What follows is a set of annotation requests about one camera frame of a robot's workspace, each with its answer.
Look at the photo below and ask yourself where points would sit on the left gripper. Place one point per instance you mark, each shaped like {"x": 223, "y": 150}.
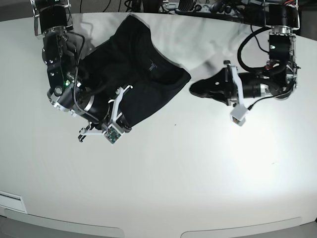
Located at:
{"x": 222, "y": 88}

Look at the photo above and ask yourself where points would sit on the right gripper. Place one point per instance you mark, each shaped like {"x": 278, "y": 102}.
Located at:
{"x": 98, "y": 111}

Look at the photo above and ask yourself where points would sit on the black T-shirt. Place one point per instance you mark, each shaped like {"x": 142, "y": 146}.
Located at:
{"x": 129, "y": 58}

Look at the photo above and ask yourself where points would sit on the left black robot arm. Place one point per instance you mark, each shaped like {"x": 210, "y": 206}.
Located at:
{"x": 277, "y": 78}

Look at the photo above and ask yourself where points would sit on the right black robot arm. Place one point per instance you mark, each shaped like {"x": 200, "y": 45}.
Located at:
{"x": 62, "y": 48}

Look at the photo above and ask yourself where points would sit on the black equipment clutter behind table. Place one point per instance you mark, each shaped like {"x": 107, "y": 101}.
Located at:
{"x": 253, "y": 12}

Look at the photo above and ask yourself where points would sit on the white label plate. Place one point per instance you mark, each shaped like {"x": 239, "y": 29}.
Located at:
{"x": 12, "y": 202}

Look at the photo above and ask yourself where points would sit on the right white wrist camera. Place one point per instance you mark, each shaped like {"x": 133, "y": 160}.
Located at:
{"x": 111, "y": 133}

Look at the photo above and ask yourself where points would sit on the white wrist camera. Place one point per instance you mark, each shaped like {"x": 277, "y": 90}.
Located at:
{"x": 111, "y": 133}
{"x": 238, "y": 114}

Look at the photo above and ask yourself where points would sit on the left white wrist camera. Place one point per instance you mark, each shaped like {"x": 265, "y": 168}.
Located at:
{"x": 238, "y": 114}

